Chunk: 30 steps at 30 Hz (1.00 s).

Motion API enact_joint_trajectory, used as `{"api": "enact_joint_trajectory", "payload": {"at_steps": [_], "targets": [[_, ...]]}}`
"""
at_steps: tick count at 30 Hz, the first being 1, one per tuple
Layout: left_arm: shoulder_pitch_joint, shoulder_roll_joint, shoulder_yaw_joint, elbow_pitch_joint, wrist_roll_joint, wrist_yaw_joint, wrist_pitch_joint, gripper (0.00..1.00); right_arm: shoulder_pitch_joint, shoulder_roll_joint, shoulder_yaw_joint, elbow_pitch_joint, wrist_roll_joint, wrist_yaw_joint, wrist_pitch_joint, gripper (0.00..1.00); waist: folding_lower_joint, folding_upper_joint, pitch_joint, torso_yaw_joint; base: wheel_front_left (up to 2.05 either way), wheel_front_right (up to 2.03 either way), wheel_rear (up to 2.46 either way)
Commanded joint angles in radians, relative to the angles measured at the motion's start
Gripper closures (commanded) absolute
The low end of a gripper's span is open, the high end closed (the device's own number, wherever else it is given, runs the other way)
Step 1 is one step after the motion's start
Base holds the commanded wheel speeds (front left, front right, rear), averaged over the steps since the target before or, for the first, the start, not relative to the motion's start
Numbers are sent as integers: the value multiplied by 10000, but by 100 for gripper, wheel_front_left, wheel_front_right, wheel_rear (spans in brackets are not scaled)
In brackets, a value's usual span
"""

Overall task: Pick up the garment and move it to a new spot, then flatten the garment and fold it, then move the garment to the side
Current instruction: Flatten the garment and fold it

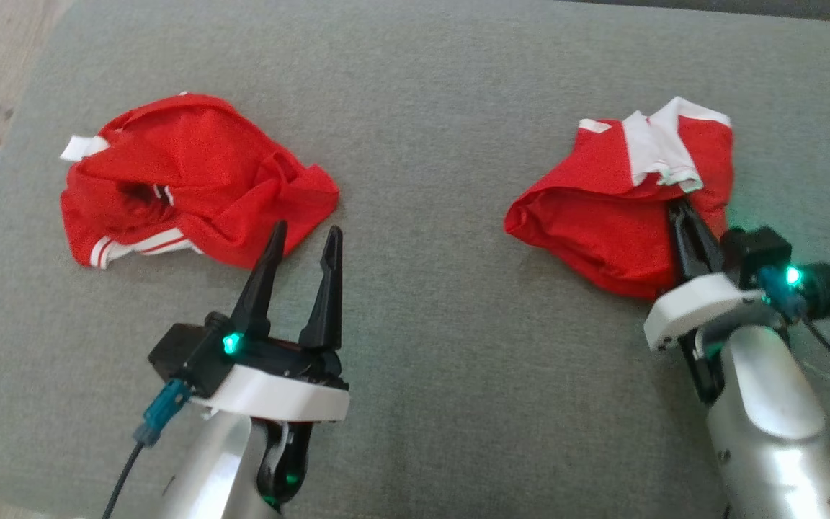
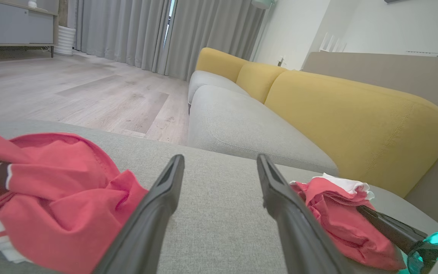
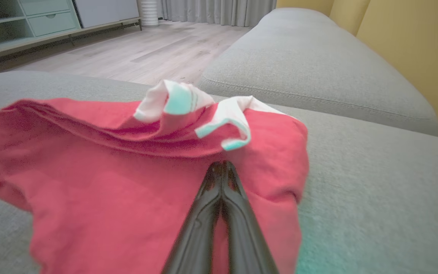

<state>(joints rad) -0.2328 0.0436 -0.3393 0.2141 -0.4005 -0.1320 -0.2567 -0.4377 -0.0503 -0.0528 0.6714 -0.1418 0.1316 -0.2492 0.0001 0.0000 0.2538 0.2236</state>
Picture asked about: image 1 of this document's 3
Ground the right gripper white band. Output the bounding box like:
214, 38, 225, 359
643, 200, 765, 352

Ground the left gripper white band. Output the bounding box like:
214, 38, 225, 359
192, 220, 351, 424

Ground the left camera cable teal plug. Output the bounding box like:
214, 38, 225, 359
102, 378, 192, 519

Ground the red basketball jersey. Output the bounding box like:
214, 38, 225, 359
60, 92, 340, 270

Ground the red Bulls 23 jersey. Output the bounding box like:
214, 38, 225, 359
504, 96, 736, 301

